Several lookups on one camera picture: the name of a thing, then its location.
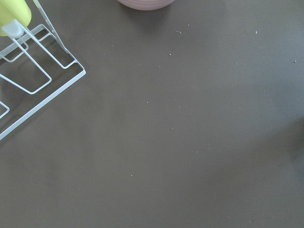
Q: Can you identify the white wire cup rack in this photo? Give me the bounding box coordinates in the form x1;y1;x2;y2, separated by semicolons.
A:
0;0;86;138

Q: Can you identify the translucent cup on rack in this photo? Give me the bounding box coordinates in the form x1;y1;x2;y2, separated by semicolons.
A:
1;19;24;38

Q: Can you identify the yellow-green plastic cup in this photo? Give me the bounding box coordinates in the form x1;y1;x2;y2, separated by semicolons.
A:
0;0;32;28

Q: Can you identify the pink ribbed bowl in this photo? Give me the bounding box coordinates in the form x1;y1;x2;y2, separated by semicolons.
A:
118;0;175;10

